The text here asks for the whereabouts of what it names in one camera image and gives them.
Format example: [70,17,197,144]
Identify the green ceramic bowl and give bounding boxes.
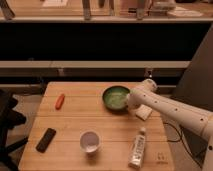
[102,85,130,111]

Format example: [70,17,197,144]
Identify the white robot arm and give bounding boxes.
[126,79,213,171]

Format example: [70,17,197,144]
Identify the white sponge block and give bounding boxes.
[135,105,152,120]

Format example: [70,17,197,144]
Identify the white tube bottle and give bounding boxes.
[129,127,146,169]

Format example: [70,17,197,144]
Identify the white paper cup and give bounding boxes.
[80,131,100,155]

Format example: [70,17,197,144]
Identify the orange carrot toy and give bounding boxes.
[55,94,65,110]

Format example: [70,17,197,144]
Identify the black remote control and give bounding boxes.
[36,128,56,153]

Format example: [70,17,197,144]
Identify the black office chair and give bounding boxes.
[0,89,28,171]

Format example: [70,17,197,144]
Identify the black cable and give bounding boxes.
[163,120,203,167]

